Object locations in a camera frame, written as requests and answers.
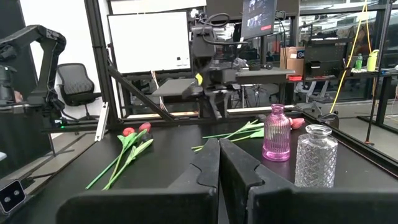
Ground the small black depth camera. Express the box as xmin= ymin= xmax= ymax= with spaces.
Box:
xmin=0 ymin=179 xmax=27 ymax=215

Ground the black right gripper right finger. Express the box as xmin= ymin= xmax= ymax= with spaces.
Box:
xmin=220 ymin=138 xmax=398 ymax=224

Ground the yellow-green water bottle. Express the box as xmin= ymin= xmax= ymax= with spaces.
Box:
xmin=366 ymin=49 xmax=381 ymax=72

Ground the black mesh office chair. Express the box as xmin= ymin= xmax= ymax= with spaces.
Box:
xmin=57 ymin=63 xmax=103 ymax=121

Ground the black tripod stand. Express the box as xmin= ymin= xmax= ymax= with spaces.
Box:
xmin=365 ymin=0 xmax=394 ymax=146

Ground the clear diamond-cut glass vase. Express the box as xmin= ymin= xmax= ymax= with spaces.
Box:
xmin=294 ymin=124 xmax=339 ymax=189

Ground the pink artificial tulip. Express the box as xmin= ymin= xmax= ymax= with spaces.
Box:
xmin=191 ymin=117 xmax=306 ymax=152

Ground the brown cardboard box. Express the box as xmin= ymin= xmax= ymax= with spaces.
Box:
xmin=279 ymin=46 xmax=306 ymax=77

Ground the white metal bracket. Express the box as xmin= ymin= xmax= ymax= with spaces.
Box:
xmin=95 ymin=101 xmax=109 ymax=142

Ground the black table clamp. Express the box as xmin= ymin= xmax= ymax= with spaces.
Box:
xmin=318 ymin=112 xmax=340 ymax=129

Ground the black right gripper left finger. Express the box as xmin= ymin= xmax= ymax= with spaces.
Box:
xmin=55 ymin=138 xmax=221 ymax=224

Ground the yellow rope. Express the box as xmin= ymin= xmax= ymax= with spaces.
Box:
xmin=328 ymin=0 xmax=373 ymax=114

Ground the grey desk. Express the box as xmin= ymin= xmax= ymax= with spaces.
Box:
xmin=152 ymin=67 xmax=296 ymax=97

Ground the black computer monitor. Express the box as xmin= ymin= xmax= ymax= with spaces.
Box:
xmin=241 ymin=0 xmax=277 ymax=40

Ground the pink ribbed glass vase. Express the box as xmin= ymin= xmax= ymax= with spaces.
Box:
xmin=262 ymin=103 xmax=292 ymax=162

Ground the white whiteboard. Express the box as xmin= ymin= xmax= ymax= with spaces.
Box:
xmin=107 ymin=11 xmax=192 ymax=75

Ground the red artificial tulip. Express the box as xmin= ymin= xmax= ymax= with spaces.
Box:
xmin=102 ymin=121 xmax=155 ymax=191
xmin=85 ymin=126 xmax=137 ymax=190
xmin=201 ymin=119 xmax=265 ymax=139

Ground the black aluminium rig frame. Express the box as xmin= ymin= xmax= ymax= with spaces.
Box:
xmin=42 ymin=0 xmax=398 ymax=178

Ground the black perforated panel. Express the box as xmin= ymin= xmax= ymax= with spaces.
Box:
xmin=303 ymin=39 xmax=352 ymax=78

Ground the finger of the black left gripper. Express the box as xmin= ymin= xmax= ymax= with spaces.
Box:
xmin=221 ymin=91 xmax=233 ymax=118
xmin=207 ymin=93 xmax=223 ymax=119

